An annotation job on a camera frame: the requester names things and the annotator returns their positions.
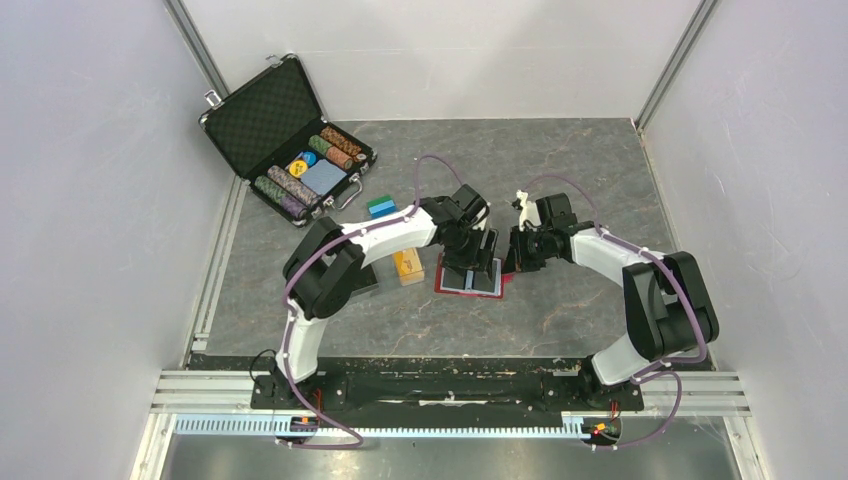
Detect orange card stack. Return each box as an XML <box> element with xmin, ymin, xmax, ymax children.
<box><xmin>392</xmin><ymin>248</ymin><xmax>425</xmax><ymax>286</ymax></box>

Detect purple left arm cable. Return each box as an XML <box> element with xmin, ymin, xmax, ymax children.
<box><xmin>280</xmin><ymin>154</ymin><xmax>465</xmax><ymax>450</ymax></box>

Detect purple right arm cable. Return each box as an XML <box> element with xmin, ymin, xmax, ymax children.
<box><xmin>523</xmin><ymin>174</ymin><xmax>709</xmax><ymax>452</ymax></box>

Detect black aluminium poker chip case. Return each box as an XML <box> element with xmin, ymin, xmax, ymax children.
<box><xmin>198</xmin><ymin>53</ymin><xmax>377</xmax><ymax>227</ymax></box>

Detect aluminium slotted rail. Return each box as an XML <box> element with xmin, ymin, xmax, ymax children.
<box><xmin>174</xmin><ymin>414</ymin><xmax>603</xmax><ymax>440</ymax></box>

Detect black credit card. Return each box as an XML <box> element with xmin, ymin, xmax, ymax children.
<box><xmin>439</xmin><ymin>269</ymin><xmax>467</xmax><ymax>292</ymax></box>
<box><xmin>471</xmin><ymin>271</ymin><xmax>500</xmax><ymax>295</ymax></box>

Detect stacked toy building blocks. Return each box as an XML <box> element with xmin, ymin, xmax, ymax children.
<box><xmin>367</xmin><ymin>195</ymin><xmax>397</xmax><ymax>219</ymax></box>

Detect brown poker chip row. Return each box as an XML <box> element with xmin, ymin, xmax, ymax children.
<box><xmin>320</xmin><ymin>126</ymin><xmax>363</xmax><ymax>157</ymax></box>

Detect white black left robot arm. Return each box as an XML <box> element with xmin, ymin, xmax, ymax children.
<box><xmin>275</xmin><ymin>184</ymin><xmax>499</xmax><ymax>408</ymax></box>

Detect yellow dealer chip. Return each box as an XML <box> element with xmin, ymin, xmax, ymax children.
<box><xmin>287</xmin><ymin>159</ymin><xmax>309</xmax><ymax>178</ymax></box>

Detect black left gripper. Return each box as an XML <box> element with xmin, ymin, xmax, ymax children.
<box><xmin>439</xmin><ymin>223</ymin><xmax>497</xmax><ymax>281</ymax></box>

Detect red leather card holder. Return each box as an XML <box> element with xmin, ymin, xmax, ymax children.
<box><xmin>434</xmin><ymin>254</ymin><xmax>513</xmax><ymax>299</ymax></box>

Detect blue playing card deck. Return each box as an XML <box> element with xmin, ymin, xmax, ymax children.
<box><xmin>300</xmin><ymin>160</ymin><xmax>346</xmax><ymax>196</ymax></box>

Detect red poker chip row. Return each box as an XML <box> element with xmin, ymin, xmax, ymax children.
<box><xmin>325</xmin><ymin>146</ymin><xmax>354</xmax><ymax>171</ymax></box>

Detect green purple poker chip row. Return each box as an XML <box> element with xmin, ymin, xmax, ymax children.
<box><xmin>254</xmin><ymin>176</ymin><xmax>307</xmax><ymax>220</ymax></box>

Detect clear plastic card box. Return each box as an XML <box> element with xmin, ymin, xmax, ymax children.
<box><xmin>352</xmin><ymin>253</ymin><xmax>407</xmax><ymax>298</ymax></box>

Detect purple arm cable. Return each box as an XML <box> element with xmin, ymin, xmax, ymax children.
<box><xmin>523</xmin><ymin>174</ymin><xmax>709</xmax><ymax>452</ymax></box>
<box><xmin>280</xmin><ymin>154</ymin><xmax>465</xmax><ymax>450</ymax></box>

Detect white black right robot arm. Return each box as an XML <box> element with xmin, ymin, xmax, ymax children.
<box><xmin>503</xmin><ymin>190</ymin><xmax>719</xmax><ymax>408</ymax></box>

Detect blue dealer chip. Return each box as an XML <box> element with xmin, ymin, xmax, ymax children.
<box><xmin>300</xmin><ymin>151</ymin><xmax>317</xmax><ymax>167</ymax></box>

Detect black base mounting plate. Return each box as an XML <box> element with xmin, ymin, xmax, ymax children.
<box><xmin>248</xmin><ymin>356</ymin><xmax>644</xmax><ymax>433</ymax></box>

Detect purple grey poker chip row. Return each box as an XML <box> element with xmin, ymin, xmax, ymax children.
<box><xmin>267</xmin><ymin>165</ymin><xmax>320</xmax><ymax>208</ymax></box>

